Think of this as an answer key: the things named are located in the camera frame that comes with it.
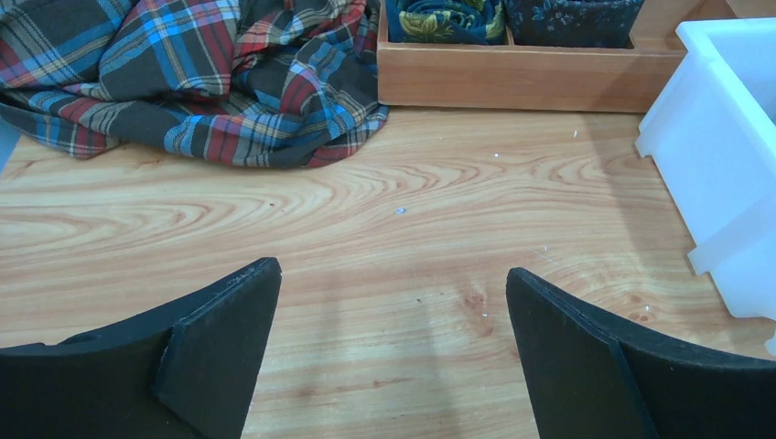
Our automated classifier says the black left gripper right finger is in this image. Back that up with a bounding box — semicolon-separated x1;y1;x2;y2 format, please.
506;268;775;438

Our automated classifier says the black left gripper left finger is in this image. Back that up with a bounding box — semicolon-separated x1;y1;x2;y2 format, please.
1;258;282;438

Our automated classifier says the white plastic bin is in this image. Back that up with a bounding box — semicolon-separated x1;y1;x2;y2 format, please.
635;17;775;320

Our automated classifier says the plaid cloth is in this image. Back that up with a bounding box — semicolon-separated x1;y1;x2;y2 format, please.
1;0;389;168

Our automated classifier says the wooden compartment tray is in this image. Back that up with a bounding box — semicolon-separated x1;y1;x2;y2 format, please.
377;1;739;113

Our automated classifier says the rolled dark floral cloth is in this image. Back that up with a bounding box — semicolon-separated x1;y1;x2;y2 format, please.
505;0;644;48

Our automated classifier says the rolled blue yellow floral cloth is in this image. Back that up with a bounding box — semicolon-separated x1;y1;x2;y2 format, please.
384;0;507;45

